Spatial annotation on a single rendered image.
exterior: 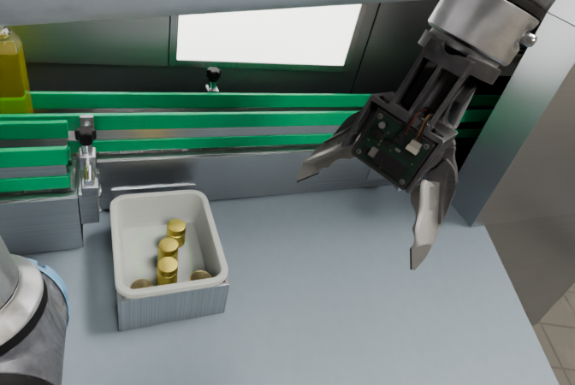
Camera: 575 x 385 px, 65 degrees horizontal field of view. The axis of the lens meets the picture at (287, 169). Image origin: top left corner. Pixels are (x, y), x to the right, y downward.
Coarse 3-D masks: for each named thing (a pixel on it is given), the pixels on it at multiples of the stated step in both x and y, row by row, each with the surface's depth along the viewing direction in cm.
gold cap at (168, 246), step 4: (164, 240) 79; (168, 240) 79; (172, 240) 79; (160, 244) 78; (164, 244) 78; (168, 244) 78; (172, 244) 78; (176, 244) 79; (160, 248) 77; (164, 248) 77; (168, 248) 77; (172, 248) 78; (176, 248) 78; (160, 252) 78; (164, 252) 77; (168, 252) 77; (172, 252) 77; (176, 252) 79; (160, 256) 78; (164, 256) 78; (168, 256) 78; (172, 256) 78; (176, 256) 79; (176, 260) 80
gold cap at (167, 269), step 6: (162, 258) 76; (168, 258) 76; (174, 258) 76; (162, 264) 75; (168, 264) 75; (174, 264) 75; (162, 270) 74; (168, 270) 74; (174, 270) 74; (162, 276) 74; (168, 276) 74; (174, 276) 75; (162, 282) 75; (168, 282) 75; (174, 282) 76
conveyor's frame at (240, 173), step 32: (128, 160) 84; (160, 160) 86; (192, 160) 89; (224, 160) 92; (256, 160) 94; (288, 160) 98; (352, 160) 104; (64, 192) 74; (224, 192) 97; (256, 192) 101; (288, 192) 104; (0, 224) 72; (32, 224) 74; (64, 224) 76
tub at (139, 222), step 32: (160, 192) 84; (192, 192) 86; (128, 224) 85; (160, 224) 87; (192, 224) 89; (128, 256) 80; (192, 256) 83; (224, 256) 75; (128, 288) 67; (160, 288) 68; (192, 288) 70
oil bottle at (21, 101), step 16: (0, 48) 68; (16, 48) 69; (0, 64) 69; (16, 64) 70; (0, 80) 71; (16, 80) 71; (0, 96) 72; (16, 96) 73; (0, 112) 74; (16, 112) 75; (32, 112) 79
